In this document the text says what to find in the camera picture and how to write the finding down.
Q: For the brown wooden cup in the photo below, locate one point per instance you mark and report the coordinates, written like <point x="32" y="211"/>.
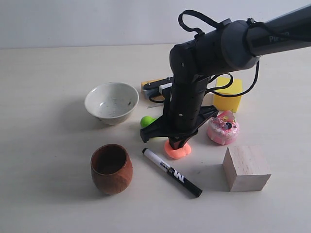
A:
<point x="111" y="169"/>

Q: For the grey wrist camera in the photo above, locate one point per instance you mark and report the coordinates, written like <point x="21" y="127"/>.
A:
<point x="164" y="81"/>

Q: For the orange squishy blob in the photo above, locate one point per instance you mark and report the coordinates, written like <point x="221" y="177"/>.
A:
<point x="178" y="153"/>

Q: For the white ceramic bowl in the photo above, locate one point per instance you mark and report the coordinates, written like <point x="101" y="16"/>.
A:
<point x="112" y="103"/>

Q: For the black white marker pen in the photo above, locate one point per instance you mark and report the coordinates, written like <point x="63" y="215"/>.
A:
<point x="172" y="172"/>

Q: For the orange cheese wedge toy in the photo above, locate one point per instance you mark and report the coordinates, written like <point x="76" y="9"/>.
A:
<point x="150" y="88"/>

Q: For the pink squishy cake toy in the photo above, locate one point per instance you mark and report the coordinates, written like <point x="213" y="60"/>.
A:
<point x="224" y="128"/>

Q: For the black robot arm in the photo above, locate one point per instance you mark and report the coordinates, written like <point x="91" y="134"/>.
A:
<point x="231" y="46"/>

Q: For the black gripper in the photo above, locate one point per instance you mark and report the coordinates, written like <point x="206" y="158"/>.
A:
<point x="185" y="113"/>

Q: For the green bone dog toy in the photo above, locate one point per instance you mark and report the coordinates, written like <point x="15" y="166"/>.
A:
<point x="147" y="121"/>

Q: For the yellow foam cube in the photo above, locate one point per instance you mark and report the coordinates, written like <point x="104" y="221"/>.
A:
<point x="228" y="103"/>

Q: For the light wooden cube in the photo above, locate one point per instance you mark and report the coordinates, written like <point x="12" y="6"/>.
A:
<point x="246" y="168"/>

